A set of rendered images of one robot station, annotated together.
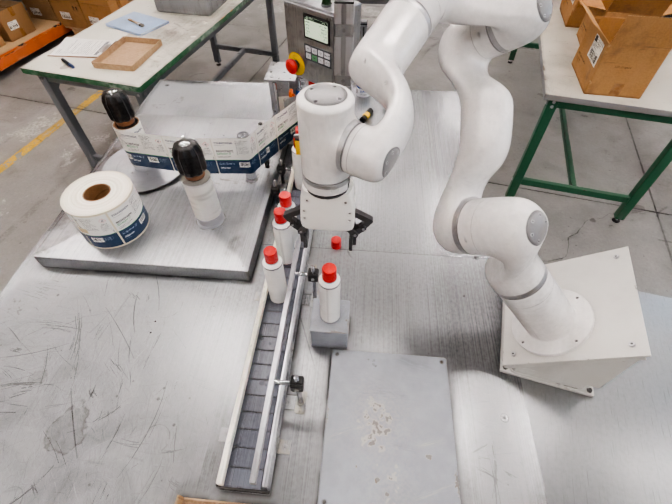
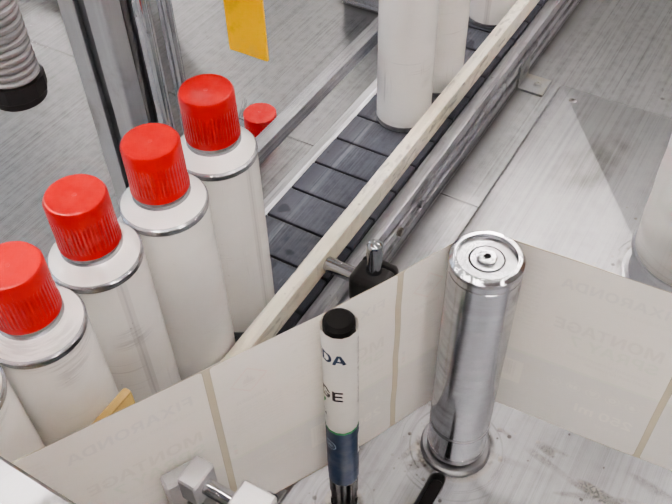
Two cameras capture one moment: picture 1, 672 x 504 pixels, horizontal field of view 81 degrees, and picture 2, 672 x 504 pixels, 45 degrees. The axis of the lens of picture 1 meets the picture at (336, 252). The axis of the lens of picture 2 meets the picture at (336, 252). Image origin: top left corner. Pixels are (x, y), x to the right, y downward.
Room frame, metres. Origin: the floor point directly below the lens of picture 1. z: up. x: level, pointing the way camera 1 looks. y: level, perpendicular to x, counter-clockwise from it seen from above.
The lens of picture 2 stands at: (1.39, 0.36, 1.37)
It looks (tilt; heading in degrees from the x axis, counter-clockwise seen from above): 47 degrees down; 207
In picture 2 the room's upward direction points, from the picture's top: 2 degrees counter-clockwise
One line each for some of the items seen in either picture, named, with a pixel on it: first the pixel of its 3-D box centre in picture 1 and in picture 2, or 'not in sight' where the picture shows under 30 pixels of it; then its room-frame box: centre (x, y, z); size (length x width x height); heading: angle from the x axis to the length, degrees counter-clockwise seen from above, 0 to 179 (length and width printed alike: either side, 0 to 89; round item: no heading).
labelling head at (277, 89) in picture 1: (287, 105); not in sight; (1.39, 0.19, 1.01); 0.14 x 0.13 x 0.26; 175
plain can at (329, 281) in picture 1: (329, 293); not in sight; (0.52, 0.01, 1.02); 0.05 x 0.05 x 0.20
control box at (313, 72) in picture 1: (322, 41); not in sight; (1.06, 0.04, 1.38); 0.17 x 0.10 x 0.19; 50
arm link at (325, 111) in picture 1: (328, 134); not in sight; (0.52, 0.01, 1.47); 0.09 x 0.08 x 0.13; 57
